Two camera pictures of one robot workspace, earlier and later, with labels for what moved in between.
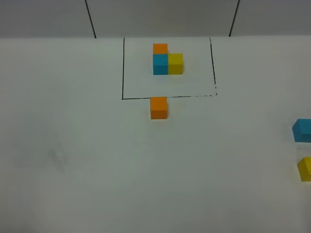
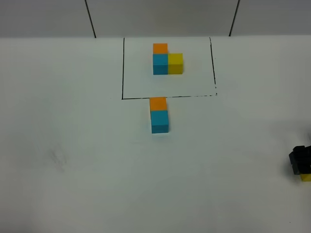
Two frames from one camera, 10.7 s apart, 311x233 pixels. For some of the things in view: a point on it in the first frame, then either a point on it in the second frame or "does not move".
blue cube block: (302, 130) → (159, 122)
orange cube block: (159, 105) does not move
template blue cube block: (160, 64) does not move
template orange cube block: (160, 48) does not move
